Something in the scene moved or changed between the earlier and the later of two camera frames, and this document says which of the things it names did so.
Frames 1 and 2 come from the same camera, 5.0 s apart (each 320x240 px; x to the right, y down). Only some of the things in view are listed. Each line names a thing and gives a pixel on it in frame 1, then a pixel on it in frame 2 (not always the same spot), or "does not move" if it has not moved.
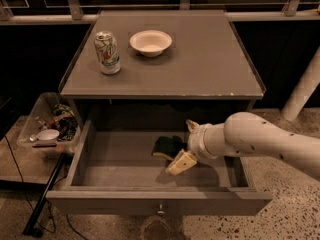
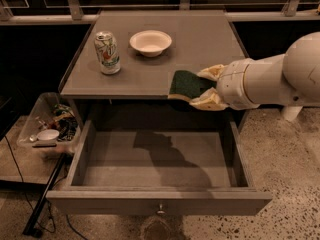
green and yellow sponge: x=169 y=146 -> x=187 y=85
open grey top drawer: x=118 y=167 does not move
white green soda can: x=107 y=52 does not move
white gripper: x=197 y=141 -> x=232 y=83
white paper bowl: x=150 y=43 does not move
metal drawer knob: x=161 y=212 does not move
